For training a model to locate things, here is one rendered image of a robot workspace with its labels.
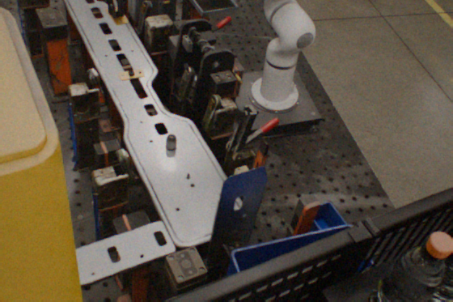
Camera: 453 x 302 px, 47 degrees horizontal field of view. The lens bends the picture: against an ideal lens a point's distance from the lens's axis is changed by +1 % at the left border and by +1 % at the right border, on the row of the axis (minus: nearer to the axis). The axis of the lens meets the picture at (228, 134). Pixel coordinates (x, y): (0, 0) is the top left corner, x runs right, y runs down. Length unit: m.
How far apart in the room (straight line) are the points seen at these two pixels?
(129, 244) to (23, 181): 1.15
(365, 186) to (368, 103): 1.54
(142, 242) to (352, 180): 0.93
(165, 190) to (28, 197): 1.24
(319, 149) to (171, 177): 0.77
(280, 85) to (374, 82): 1.73
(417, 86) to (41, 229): 3.64
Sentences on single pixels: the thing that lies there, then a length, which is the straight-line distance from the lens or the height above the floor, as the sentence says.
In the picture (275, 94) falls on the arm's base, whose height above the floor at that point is 0.83.
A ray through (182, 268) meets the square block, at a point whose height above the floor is 1.06.
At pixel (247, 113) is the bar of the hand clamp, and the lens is 1.36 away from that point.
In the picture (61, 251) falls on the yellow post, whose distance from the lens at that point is 0.23.
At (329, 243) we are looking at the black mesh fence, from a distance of 0.73.
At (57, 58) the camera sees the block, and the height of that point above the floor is 0.89.
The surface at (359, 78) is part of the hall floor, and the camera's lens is 3.66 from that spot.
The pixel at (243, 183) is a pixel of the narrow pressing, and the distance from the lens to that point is 1.08.
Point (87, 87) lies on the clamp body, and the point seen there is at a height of 1.03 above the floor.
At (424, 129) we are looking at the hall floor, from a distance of 3.47.
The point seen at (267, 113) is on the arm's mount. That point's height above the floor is 0.77.
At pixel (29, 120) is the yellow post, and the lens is 0.19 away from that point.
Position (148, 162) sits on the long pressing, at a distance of 1.49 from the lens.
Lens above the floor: 2.13
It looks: 46 degrees down
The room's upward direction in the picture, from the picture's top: 11 degrees clockwise
